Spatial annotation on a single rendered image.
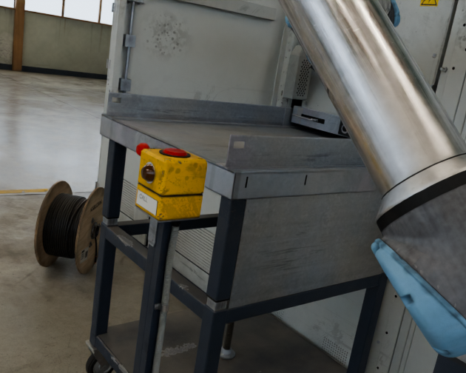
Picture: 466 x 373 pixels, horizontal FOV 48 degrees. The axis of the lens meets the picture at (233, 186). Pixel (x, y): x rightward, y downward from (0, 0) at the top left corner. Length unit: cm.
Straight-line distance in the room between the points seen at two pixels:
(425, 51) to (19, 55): 1134
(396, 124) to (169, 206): 37
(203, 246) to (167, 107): 86
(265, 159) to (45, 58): 1179
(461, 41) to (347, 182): 50
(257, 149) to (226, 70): 78
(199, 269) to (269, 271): 112
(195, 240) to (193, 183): 150
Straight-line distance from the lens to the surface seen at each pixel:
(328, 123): 179
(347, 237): 138
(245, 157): 106
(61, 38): 1287
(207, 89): 179
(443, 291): 56
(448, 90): 152
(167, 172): 79
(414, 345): 161
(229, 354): 169
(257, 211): 111
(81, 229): 230
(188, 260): 238
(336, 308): 178
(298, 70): 177
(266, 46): 190
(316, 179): 118
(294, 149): 115
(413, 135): 61
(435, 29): 161
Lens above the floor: 107
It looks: 14 degrees down
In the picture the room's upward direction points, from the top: 9 degrees clockwise
